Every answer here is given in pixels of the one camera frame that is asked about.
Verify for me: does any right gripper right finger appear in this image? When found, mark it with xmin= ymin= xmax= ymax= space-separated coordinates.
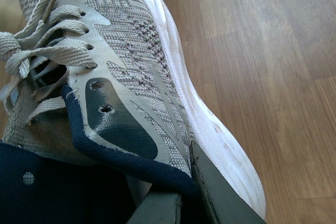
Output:
xmin=190 ymin=141 xmax=265 ymax=223

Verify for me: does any grey knit sneaker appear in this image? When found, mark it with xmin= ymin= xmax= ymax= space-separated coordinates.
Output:
xmin=1 ymin=0 xmax=266 ymax=223

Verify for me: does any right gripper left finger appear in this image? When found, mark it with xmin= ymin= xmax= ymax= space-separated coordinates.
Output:
xmin=127 ymin=191 xmax=182 ymax=224

